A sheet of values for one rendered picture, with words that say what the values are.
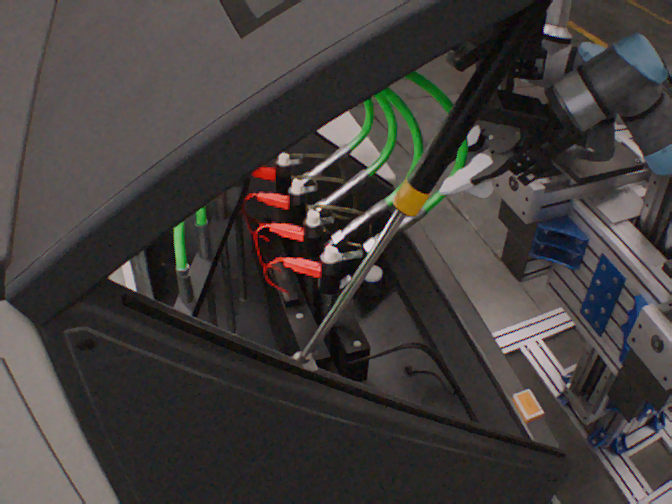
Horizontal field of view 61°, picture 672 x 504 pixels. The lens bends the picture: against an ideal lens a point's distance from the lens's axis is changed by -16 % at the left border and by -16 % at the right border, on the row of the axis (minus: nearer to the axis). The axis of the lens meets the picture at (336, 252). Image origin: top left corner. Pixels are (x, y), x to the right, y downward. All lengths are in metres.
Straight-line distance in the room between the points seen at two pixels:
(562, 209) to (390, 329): 0.48
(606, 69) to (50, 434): 0.72
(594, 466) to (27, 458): 1.62
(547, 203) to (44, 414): 1.14
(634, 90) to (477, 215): 2.15
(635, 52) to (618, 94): 0.06
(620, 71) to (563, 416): 1.33
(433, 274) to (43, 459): 0.81
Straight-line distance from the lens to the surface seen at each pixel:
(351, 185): 1.04
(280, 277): 1.06
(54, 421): 0.48
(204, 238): 0.91
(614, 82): 0.82
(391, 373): 1.15
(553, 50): 1.37
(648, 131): 0.86
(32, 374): 0.44
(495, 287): 2.58
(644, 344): 1.18
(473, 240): 2.78
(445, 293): 1.12
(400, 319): 1.23
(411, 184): 0.43
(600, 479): 1.88
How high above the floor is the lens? 1.72
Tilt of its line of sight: 41 degrees down
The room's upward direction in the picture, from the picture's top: 3 degrees clockwise
